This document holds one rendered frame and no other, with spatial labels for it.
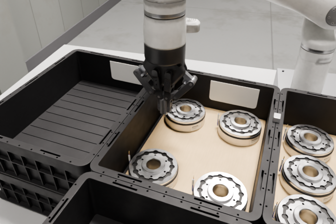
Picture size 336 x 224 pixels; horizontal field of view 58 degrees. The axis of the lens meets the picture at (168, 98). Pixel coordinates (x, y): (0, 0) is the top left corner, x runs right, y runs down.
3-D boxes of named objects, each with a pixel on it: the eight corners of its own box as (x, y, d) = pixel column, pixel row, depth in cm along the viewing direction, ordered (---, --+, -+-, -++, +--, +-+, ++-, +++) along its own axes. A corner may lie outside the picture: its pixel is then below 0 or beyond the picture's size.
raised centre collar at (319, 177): (298, 160, 64) (299, 158, 64) (323, 169, 62) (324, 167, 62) (294, 177, 61) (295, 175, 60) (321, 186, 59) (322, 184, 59)
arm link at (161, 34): (201, 29, 59) (203, -4, 55) (182, 54, 50) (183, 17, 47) (157, 22, 61) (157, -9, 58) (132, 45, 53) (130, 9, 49)
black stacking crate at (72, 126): (81, 81, 100) (75, 50, 93) (166, 100, 91) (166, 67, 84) (-19, 168, 69) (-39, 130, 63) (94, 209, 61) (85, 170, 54)
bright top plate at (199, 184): (202, 167, 63) (202, 165, 63) (251, 182, 60) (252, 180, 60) (185, 206, 56) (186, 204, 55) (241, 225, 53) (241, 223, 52)
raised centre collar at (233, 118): (231, 114, 77) (232, 112, 77) (251, 118, 76) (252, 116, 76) (228, 126, 73) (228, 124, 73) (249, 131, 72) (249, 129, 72)
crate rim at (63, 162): (76, 55, 94) (75, 47, 93) (167, 72, 86) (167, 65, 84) (-36, 137, 64) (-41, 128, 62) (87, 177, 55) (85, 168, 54)
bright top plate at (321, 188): (287, 150, 67) (288, 148, 67) (337, 166, 64) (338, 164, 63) (278, 183, 60) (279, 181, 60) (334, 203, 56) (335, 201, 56)
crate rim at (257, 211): (167, 72, 85) (167, 65, 84) (279, 94, 77) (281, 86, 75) (87, 177, 55) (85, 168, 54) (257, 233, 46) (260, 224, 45)
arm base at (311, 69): (287, 86, 103) (299, 39, 93) (317, 88, 101) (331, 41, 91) (290, 102, 96) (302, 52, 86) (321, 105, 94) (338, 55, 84)
